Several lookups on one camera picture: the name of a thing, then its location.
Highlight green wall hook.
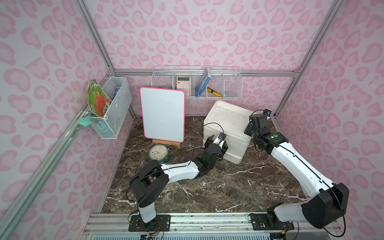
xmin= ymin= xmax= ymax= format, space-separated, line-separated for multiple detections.
xmin=79 ymin=116 xmax=93 ymax=127

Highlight blue book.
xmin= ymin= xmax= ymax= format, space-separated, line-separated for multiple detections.
xmin=195 ymin=67 xmax=211 ymax=98

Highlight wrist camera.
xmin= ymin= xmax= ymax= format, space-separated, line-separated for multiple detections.
xmin=214 ymin=132 xmax=227 ymax=148
xmin=262 ymin=109 xmax=272 ymax=117

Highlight white wire wall basket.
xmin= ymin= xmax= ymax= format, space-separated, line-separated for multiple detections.
xmin=151 ymin=66 xmax=243 ymax=100

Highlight white three-drawer cabinet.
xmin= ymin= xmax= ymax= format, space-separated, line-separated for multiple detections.
xmin=203 ymin=100 xmax=259 ymax=165

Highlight yellow utility knife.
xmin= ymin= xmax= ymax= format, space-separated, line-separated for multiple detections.
xmin=207 ymin=88 xmax=222 ymax=98

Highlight wooden whiteboard stand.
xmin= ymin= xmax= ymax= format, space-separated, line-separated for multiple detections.
xmin=153 ymin=139 xmax=181 ymax=148

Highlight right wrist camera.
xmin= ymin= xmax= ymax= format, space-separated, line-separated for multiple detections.
xmin=262 ymin=109 xmax=272 ymax=117

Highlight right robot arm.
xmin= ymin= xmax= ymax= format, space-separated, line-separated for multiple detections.
xmin=245 ymin=113 xmax=350 ymax=229

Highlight white calculator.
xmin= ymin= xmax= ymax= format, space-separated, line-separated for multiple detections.
xmin=176 ymin=76 xmax=191 ymax=97

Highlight green red snack bag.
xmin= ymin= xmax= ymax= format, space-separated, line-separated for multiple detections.
xmin=87 ymin=80 xmax=112 ymax=118

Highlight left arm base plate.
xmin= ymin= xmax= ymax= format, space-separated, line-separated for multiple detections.
xmin=129 ymin=215 xmax=171 ymax=232

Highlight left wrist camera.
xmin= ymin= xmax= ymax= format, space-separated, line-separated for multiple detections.
xmin=214 ymin=132 xmax=227 ymax=148

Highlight pink-framed whiteboard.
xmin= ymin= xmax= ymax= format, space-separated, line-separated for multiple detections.
xmin=140 ymin=87 xmax=186 ymax=143

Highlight white mesh side basket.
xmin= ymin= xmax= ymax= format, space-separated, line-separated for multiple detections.
xmin=91 ymin=77 xmax=133 ymax=140

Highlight green alarm clock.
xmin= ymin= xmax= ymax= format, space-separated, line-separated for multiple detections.
xmin=149 ymin=144 xmax=170 ymax=164

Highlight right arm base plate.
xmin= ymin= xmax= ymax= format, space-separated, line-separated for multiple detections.
xmin=248 ymin=213 xmax=295 ymax=231

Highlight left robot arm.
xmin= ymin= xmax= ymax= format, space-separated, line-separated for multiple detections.
xmin=128 ymin=132 xmax=228 ymax=224

